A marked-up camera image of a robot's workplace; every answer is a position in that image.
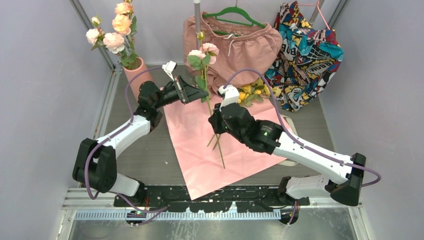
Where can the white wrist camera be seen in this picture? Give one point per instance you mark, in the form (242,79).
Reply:
(168,68)
(229,95)

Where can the colourful comic print garment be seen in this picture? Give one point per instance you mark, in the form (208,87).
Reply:
(307,60)

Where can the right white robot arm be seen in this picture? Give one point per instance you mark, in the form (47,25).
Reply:
(340,176)

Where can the pink rose stem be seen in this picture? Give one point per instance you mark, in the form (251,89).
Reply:
(199,60)

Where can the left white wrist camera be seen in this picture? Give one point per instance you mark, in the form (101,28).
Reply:
(168,68)

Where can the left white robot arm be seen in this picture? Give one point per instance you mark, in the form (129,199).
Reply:
(96,160)

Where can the pink wrapping paper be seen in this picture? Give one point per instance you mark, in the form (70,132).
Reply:
(205,166)

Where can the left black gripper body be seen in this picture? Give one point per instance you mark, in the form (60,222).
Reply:
(171,94)

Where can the pink clothes hanger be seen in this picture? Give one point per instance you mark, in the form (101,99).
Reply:
(327,26)

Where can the artificial flower bouquet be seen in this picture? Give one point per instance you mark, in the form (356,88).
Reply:
(255,92)

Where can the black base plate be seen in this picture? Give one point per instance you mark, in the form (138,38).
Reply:
(246,198)

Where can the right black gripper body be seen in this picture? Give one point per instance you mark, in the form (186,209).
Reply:
(220,126)

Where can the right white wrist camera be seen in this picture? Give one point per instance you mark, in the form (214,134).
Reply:
(229,95)

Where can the pink shorts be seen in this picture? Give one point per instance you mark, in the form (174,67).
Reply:
(251,49)

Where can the metal stand pole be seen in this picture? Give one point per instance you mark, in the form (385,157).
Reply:
(197,18)

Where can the aluminium rail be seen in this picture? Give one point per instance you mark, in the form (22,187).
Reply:
(121,214)

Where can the pink cylindrical vase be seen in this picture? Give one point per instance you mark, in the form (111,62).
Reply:
(130,73)

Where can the grey metal rack pole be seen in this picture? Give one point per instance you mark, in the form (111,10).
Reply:
(317,12)

